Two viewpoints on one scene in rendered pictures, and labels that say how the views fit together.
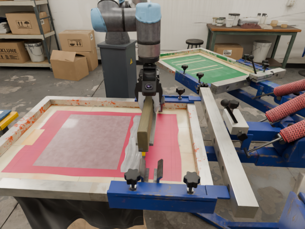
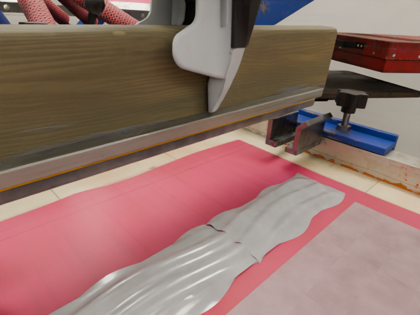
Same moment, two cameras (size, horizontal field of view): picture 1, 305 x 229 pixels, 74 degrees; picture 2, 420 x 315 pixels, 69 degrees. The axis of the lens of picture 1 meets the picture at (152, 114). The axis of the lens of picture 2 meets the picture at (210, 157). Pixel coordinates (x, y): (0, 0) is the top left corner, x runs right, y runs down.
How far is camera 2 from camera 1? 0.93 m
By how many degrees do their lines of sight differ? 111
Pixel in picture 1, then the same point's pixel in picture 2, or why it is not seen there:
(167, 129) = (98, 212)
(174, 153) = (190, 164)
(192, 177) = not seen: hidden behind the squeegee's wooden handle
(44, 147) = not seen: outside the picture
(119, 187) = (370, 138)
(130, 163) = (314, 189)
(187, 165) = (198, 144)
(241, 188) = not seen: hidden behind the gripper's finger
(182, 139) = (124, 172)
